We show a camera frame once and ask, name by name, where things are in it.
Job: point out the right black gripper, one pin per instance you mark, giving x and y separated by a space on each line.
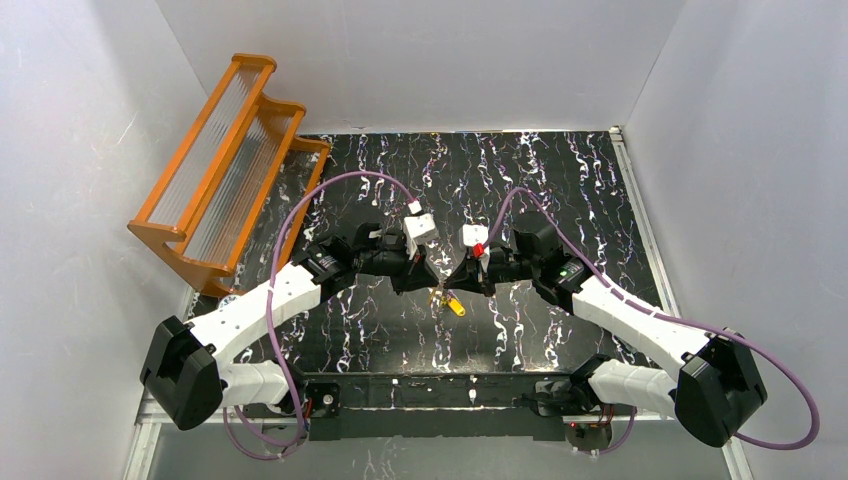
472 271

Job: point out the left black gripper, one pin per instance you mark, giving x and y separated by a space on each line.
411 268

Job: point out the white keyring holder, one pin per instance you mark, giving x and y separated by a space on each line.
438 298

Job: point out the yellow tagged key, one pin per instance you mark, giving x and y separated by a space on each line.
456 307

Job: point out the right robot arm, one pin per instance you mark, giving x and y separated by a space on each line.
708 382

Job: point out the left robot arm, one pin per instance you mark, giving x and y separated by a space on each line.
189 368

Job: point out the orange wooden rack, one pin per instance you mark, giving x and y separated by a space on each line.
202 211

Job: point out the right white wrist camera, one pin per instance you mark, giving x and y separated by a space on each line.
473 237

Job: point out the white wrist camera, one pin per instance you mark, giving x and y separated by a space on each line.
418 227
473 237

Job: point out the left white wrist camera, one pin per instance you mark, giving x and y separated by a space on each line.
418 227

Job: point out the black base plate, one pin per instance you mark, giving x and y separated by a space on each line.
542 406

